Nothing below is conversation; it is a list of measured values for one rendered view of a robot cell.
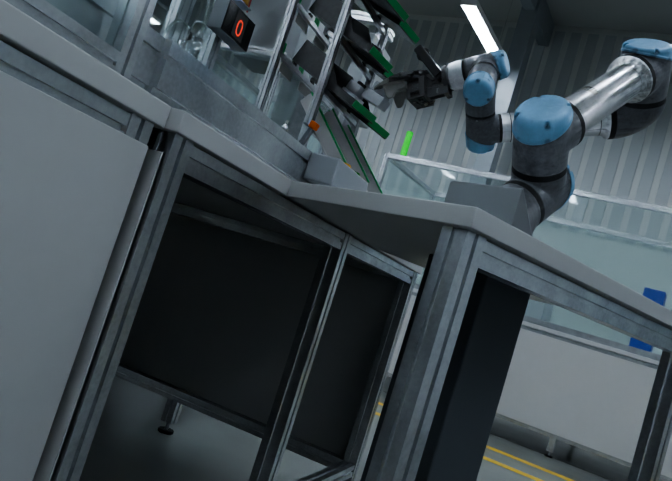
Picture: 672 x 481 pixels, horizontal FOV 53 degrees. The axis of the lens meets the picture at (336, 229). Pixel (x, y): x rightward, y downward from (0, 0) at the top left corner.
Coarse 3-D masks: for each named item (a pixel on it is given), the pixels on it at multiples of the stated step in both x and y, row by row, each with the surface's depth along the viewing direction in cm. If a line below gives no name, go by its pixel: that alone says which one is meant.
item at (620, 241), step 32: (384, 192) 598; (416, 192) 585; (544, 224) 529; (576, 224) 518; (608, 224) 508; (640, 224) 498; (576, 256) 513; (608, 256) 503; (640, 256) 493; (640, 288) 488; (544, 320) 513; (576, 320) 503
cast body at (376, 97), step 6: (372, 90) 189; (378, 90) 188; (366, 96) 189; (372, 96) 188; (378, 96) 187; (384, 96) 188; (372, 102) 188; (378, 102) 187; (384, 102) 187; (378, 108) 190; (384, 108) 189
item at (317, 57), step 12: (300, 48) 199; (312, 48) 196; (300, 60) 198; (312, 60) 195; (324, 60) 193; (312, 72) 194; (336, 72) 206; (336, 84) 189; (348, 96) 186; (360, 108) 188; (372, 120) 195
